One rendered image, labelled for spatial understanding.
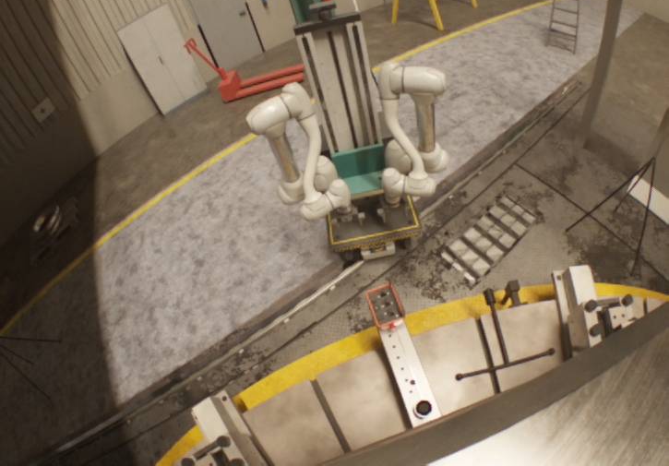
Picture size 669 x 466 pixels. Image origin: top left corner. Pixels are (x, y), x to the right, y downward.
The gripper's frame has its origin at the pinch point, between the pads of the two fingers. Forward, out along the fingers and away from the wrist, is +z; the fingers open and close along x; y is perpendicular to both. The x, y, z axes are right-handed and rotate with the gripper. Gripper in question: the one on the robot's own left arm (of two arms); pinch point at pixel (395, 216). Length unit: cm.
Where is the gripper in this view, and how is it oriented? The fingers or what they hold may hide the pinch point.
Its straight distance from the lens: 197.3
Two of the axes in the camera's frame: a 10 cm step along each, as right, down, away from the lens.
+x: 9.7, -2.1, -1.0
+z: 2.1, 6.2, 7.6
